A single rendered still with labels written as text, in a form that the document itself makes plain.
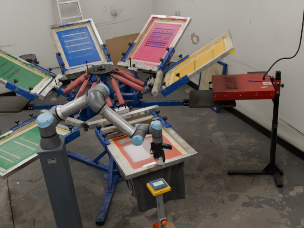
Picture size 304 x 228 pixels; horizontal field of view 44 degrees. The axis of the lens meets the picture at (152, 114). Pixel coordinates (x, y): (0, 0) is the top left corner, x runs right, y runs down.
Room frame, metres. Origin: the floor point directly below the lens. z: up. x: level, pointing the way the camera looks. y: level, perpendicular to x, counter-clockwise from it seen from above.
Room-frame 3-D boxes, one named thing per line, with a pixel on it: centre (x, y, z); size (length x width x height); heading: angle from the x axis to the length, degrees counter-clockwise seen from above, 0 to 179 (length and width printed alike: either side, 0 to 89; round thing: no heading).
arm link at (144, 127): (2.36, 0.08, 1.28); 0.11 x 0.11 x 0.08; 75
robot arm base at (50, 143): (2.41, 0.75, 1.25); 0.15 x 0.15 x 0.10
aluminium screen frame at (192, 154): (2.70, 0.09, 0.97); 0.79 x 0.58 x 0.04; 21
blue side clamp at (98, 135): (2.83, 0.44, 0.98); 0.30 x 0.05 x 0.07; 21
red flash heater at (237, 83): (3.47, -0.93, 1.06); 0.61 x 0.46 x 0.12; 81
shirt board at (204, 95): (3.58, -0.19, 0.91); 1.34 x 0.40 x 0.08; 81
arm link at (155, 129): (2.35, -0.02, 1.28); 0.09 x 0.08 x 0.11; 75
